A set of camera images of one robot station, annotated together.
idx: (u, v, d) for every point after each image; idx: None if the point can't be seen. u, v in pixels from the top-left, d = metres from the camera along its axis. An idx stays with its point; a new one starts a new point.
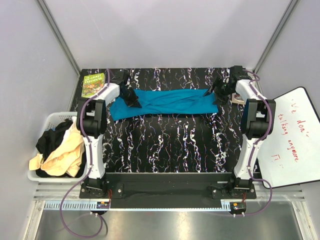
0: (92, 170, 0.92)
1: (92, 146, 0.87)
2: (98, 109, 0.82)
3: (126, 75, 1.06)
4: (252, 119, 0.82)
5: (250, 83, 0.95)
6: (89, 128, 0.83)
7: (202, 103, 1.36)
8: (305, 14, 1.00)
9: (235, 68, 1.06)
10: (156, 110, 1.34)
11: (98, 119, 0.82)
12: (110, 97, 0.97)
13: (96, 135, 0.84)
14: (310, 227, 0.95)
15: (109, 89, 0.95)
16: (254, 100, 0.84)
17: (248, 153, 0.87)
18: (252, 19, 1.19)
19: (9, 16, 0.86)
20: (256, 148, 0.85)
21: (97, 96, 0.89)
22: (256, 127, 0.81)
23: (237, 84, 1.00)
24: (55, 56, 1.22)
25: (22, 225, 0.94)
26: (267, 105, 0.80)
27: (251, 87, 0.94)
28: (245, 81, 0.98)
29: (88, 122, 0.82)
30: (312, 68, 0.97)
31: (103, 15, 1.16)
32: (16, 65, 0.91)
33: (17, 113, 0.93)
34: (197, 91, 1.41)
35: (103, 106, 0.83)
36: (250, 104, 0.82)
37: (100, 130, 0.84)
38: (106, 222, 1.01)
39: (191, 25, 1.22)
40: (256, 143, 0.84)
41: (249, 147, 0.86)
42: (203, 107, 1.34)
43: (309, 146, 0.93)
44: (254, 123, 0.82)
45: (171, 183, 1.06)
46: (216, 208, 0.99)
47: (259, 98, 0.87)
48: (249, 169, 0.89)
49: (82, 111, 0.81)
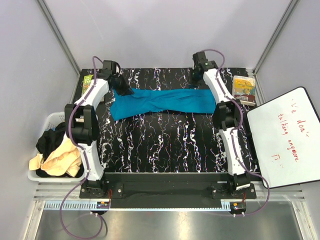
0: (91, 173, 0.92)
1: (87, 153, 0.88)
2: (87, 117, 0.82)
3: (114, 64, 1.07)
4: (223, 118, 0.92)
5: (217, 76, 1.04)
6: (81, 136, 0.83)
7: (202, 103, 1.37)
8: (306, 14, 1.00)
9: (198, 55, 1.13)
10: (157, 108, 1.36)
11: (88, 126, 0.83)
12: (98, 97, 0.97)
13: (88, 142, 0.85)
14: (310, 227, 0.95)
15: (96, 88, 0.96)
16: (223, 103, 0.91)
17: (231, 144, 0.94)
18: (252, 19, 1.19)
19: (9, 16, 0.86)
20: (234, 136, 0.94)
21: (85, 100, 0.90)
22: (226, 123, 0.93)
23: (205, 76, 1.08)
24: (55, 56, 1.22)
25: (22, 225, 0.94)
26: (237, 105, 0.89)
27: (218, 82, 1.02)
28: (211, 74, 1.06)
29: (78, 130, 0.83)
30: (312, 68, 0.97)
31: (103, 15, 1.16)
32: (16, 65, 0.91)
33: (17, 113, 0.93)
34: (197, 91, 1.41)
35: (92, 113, 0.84)
36: (222, 108, 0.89)
37: (93, 136, 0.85)
38: (106, 222, 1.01)
39: (191, 25, 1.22)
40: (232, 132, 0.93)
41: (228, 138, 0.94)
42: (206, 107, 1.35)
43: (310, 146, 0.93)
44: (225, 120, 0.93)
45: (171, 183, 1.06)
46: (216, 208, 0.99)
47: (227, 98, 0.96)
48: (239, 159, 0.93)
49: (71, 120, 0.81)
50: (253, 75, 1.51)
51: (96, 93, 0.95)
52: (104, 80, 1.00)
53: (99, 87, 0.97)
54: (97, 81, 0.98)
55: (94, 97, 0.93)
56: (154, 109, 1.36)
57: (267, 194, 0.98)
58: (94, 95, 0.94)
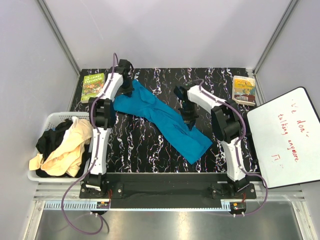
0: (97, 164, 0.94)
1: (101, 138, 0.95)
2: (106, 108, 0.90)
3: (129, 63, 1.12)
4: (224, 125, 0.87)
5: (202, 89, 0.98)
6: (101, 123, 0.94)
7: (189, 143, 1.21)
8: (305, 13, 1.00)
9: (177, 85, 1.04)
10: (151, 119, 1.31)
11: (107, 116, 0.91)
12: (115, 89, 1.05)
13: (105, 127, 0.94)
14: (310, 227, 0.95)
15: (114, 82, 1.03)
16: (218, 108, 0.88)
17: (234, 156, 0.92)
18: (252, 19, 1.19)
19: (8, 16, 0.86)
20: (238, 147, 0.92)
21: (104, 94, 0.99)
22: (230, 130, 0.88)
23: (189, 95, 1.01)
24: (55, 56, 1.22)
25: (22, 225, 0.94)
26: (231, 107, 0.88)
27: (205, 94, 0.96)
28: (195, 90, 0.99)
29: (99, 118, 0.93)
30: (312, 68, 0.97)
31: (103, 15, 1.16)
32: (16, 64, 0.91)
33: (17, 113, 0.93)
34: (200, 136, 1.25)
35: (110, 104, 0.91)
36: (218, 113, 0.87)
37: (111, 123, 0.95)
38: (106, 222, 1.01)
39: (191, 25, 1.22)
40: (237, 143, 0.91)
41: (232, 149, 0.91)
42: (191, 149, 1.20)
43: (310, 146, 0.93)
44: (228, 128, 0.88)
45: (171, 183, 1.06)
46: (216, 208, 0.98)
47: (219, 103, 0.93)
48: (242, 168, 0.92)
49: (93, 108, 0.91)
50: (253, 75, 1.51)
51: (114, 87, 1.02)
52: (120, 74, 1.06)
53: (115, 80, 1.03)
54: (113, 74, 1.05)
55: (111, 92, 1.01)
56: (149, 118, 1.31)
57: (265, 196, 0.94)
58: (112, 88, 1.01)
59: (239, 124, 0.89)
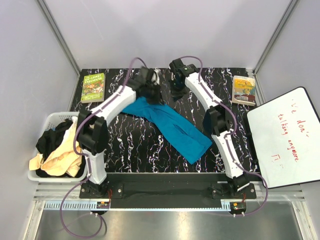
0: (92, 177, 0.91)
1: (90, 160, 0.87)
2: (94, 130, 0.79)
3: (150, 73, 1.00)
4: (215, 123, 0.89)
5: (201, 81, 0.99)
6: (85, 144, 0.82)
7: (189, 143, 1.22)
8: (305, 13, 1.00)
9: (175, 61, 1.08)
10: (151, 119, 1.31)
11: (94, 139, 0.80)
12: (120, 107, 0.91)
13: (92, 151, 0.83)
14: (310, 227, 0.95)
15: (120, 99, 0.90)
16: (213, 108, 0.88)
17: (226, 149, 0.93)
18: (252, 19, 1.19)
19: (9, 16, 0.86)
20: (228, 140, 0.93)
21: (101, 110, 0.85)
22: (219, 127, 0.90)
23: (186, 81, 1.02)
24: (55, 56, 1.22)
25: (22, 225, 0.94)
26: (226, 107, 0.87)
27: (202, 86, 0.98)
28: (193, 79, 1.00)
29: (85, 138, 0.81)
30: (312, 68, 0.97)
31: (103, 15, 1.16)
32: (16, 64, 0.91)
33: (17, 113, 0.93)
34: (200, 136, 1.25)
35: (101, 127, 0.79)
36: (212, 113, 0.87)
37: (96, 149, 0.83)
38: (106, 222, 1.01)
39: (191, 25, 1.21)
40: (226, 136, 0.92)
41: (223, 142, 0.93)
42: (191, 149, 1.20)
43: (310, 146, 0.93)
44: (218, 125, 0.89)
45: (171, 183, 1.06)
46: (216, 208, 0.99)
47: (215, 103, 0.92)
48: (237, 163, 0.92)
49: (81, 127, 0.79)
50: (253, 75, 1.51)
51: (117, 104, 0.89)
52: (133, 90, 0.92)
53: (122, 97, 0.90)
54: (124, 88, 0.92)
55: (110, 110, 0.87)
56: (149, 119, 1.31)
57: (267, 195, 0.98)
58: (114, 106, 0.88)
59: (228, 121, 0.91)
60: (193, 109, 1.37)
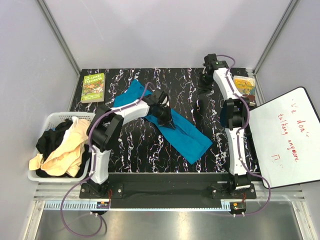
0: (94, 175, 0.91)
1: (97, 156, 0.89)
2: (112, 124, 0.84)
3: (164, 95, 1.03)
4: (230, 115, 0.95)
5: (227, 75, 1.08)
6: (96, 139, 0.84)
7: (189, 143, 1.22)
8: (305, 14, 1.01)
9: (209, 56, 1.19)
10: (151, 120, 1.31)
11: (108, 133, 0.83)
12: (133, 115, 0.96)
13: (101, 148, 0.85)
14: (310, 227, 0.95)
15: (137, 108, 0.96)
16: (231, 100, 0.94)
17: (235, 144, 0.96)
18: (251, 20, 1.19)
19: (9, 16, 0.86)
20: (239, 136, 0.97)
21: (120, 110, 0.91)
22: (233, 121, 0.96)
23: (215, 74, 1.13)
24: (55, 56, 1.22)
25: (22, 225, 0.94)
26: (245, 103, 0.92)
27: (227, 80, 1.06)
28: (221, 73, 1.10)
29: (98, 132, 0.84)
30: (311, 68, 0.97)
31: (104, 15, 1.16)
32: (16, 64, 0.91)
33: (17, 113, 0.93)
34: (200, 136, 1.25)
35: (119, 123, 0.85)
36: (229, 105, 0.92)
37: (106, 146, 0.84)
38: (106, 222, 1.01)
39: (191, 25, 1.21)
40: (239, 131, 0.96)
41: (234, 138, 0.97)
42: (191, 150, 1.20)
43: (309, 146, 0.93)
44: (232, 119, 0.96)
45: (171, 183, 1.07)
46: (216, 208, 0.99)
47: (235, 96, 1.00)
48: (242, 160, 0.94)
49: (98, 120, 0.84)
50: (253, 75, 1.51)
51: (133, 111, 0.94)
52: (147, 105, 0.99)
53: (139, 107, 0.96)
54: (140, 102, 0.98)
55: (127, 113, 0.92)
56: (149, 119, 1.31)
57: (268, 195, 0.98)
58: (131, 111, 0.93)
59: (243, 118, 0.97)
60: (193, 109, 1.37)
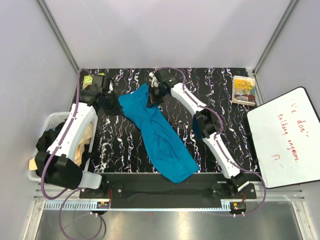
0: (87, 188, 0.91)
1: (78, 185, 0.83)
2: (60, 169, 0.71)
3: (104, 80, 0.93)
4: (203, 126, 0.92)
5: (185, 89, 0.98)
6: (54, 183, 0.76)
7: (172, 166, 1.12)
8: (305, 13, 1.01)
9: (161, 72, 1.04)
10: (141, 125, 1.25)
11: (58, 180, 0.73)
12: (81, 129, 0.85)
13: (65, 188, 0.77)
14: (311, 227, 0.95)
15: (78, 121, 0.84)
16: (199, 112, 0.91)
17: (219, 149, 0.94)
18: (252, 20, 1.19)
19: (8, 16, 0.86)
20: (218, 139, 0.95)
21: (58, 145, 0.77)
22: (207, 129, 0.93)
23: (172, 91, 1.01)
24: (55, 56, 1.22)
25: (22, 225, 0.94)
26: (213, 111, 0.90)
27: (187, 96, 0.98)
28: (178, 89, 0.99)
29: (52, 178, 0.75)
30: (311, 68, 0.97)
31: (103, 15, 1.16)
32: (16, 64, 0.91)
33: (17, 113, 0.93)
34: (186, 161, 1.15)
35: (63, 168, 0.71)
36: (198, 118, 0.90)
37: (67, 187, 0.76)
38: (105, 223, 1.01)
39: (191, 25, 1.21)
40: (216, 136, 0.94)
41: (214, 144, 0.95)
42: (173, 174, 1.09)
43: (309, 146, 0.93)
44: (206, 128, 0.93)
45: (171, 183, 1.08)
46: (216, 208, 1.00)
47: (200, 108, 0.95)
48: (231, 161, 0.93)
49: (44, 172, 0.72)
50: (253, 75, 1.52)
51: (78, 128, 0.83)
52: (89, 105, 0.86)
53: (79, 120, 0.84)
54: (78, 110, 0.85)
55: (70, 140, 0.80)
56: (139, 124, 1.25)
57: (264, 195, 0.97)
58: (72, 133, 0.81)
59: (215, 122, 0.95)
60: None
